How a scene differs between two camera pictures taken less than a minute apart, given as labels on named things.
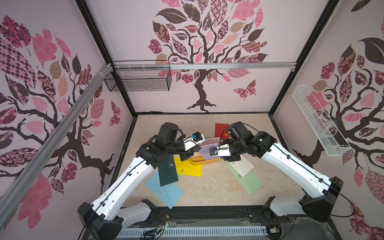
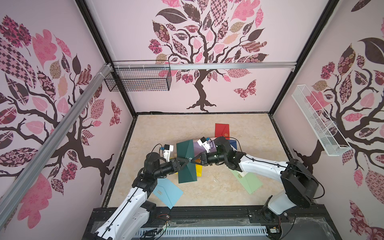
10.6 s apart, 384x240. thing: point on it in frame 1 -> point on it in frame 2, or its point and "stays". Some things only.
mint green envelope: x=250 y=181 stays
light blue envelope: x=169 y=193 stays
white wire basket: x=332 y=142 stays
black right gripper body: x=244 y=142 -> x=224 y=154
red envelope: x=221 y=131 stays
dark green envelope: x=167 y=170 -> x=188 y=173
